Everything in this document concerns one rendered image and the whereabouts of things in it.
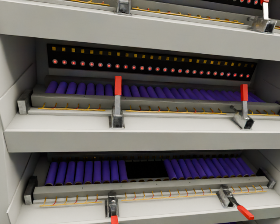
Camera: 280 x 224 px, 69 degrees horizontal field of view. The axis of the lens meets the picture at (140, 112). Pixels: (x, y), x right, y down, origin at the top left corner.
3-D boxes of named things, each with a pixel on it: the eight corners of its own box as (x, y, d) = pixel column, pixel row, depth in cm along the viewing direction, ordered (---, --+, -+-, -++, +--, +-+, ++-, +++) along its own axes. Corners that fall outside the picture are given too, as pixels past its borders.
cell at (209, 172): (202, 162, 58) (213, 181, 53) (197, 162, 58) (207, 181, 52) (204, 158, 57) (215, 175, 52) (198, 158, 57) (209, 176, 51)
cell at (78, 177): (84, 166, 51) (82, 187, 46) (77, 166, 51) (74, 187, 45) (84, 161, 50) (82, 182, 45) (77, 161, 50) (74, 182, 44)
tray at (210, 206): (280, 217, 51) (300, 192, 47) (15, 243, 38) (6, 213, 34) (235, 160, 68) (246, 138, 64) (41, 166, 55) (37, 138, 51)
